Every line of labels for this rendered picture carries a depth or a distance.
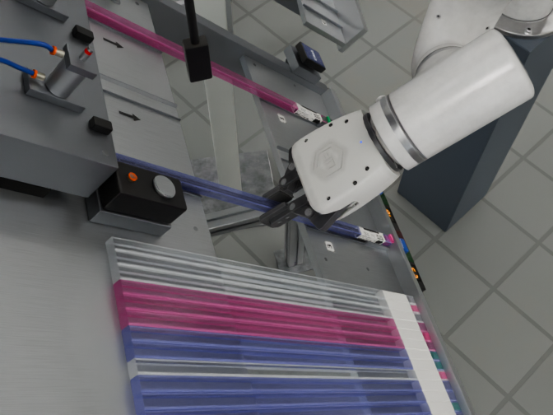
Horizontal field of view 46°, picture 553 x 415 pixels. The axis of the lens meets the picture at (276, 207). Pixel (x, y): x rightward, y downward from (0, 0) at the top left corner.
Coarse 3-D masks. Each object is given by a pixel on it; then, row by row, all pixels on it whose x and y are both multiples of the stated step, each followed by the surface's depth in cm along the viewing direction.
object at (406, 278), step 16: (336, 96) 111; (336, 112) 110; (368, 208) 101; (384, 208) 100; (384, 224) 99; (400, 256) 96; (400, 272) 95; (416, 288) 93; (416, 304) 92; (432, 320) 91; (432, 336) 90; (448, 368) 87; (464, 400) 85
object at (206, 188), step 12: (120, 156) 63; (144, 168) 65; (156, 168) 66; (180, 180) 68; (192, 180) 69; (204, 180) 71; (204, 192) 71; (216, 192) 72; (228, 192) 73; (240, 192) 75; (240, 204) 75; (252, 204) 76; (264, 204) 77; (276, 204) 79; (336, 228) 87; (348, 228) 89
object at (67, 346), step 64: (128, 0) 83; (128, 64) 75; (128, 128) 69; (0, 192) 52; (64, 192) 57; (192, 192) 70; (0, 256) 49; (64, 256) 53; (0, 320) 46; (64, 320) 50; (0, 384) 43; (64, 384) 47; (128, 384) 51
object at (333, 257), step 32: (256, 64) 101; (256, 96) 95; (288, 96) 103; (320, 96) 112; (288, 128) 96; (288, 160) 91; (352, 224) 94; (320, 256) 83; (352, 256) 89; (384, 256) 96; (384, 288) 91
